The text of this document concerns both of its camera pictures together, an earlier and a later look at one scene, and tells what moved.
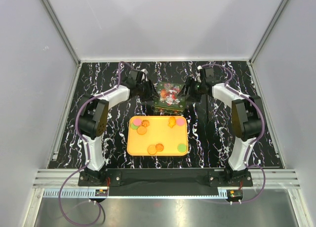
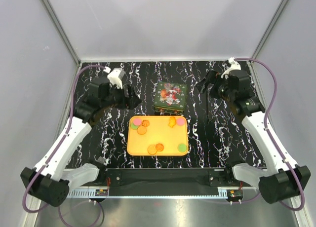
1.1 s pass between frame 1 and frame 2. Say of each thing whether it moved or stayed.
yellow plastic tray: stayed
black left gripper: moved
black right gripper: moved
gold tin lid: stayed
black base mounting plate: stayed
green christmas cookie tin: stayed
